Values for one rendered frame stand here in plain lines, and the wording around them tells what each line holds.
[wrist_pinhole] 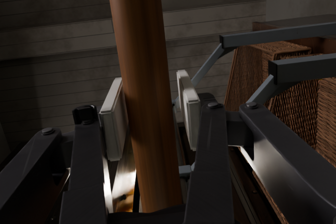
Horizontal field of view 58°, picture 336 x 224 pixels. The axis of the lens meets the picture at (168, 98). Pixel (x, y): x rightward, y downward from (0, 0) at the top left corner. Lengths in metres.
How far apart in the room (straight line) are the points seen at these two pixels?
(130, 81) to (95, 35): 3.15
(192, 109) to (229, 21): 3.21
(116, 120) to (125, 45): 0.04
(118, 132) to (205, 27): 3.17
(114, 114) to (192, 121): 0.04
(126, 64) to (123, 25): 0.02
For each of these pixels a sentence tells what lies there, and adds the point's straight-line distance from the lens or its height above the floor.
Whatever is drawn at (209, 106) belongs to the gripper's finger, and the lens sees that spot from 0.16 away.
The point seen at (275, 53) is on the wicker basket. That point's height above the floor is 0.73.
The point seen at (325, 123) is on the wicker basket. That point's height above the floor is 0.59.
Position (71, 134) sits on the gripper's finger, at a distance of 0.16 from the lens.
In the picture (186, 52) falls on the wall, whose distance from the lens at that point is 3.62.
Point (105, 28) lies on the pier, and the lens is 3.30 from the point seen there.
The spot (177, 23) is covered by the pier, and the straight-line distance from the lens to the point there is 3.28.
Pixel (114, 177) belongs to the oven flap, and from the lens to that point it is 1.17.
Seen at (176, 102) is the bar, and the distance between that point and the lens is 1.13.
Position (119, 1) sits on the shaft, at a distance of 0.18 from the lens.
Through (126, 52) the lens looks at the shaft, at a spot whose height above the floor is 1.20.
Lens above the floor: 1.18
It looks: 1 degrees down
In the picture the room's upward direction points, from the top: 97 degrees counter-clockwise
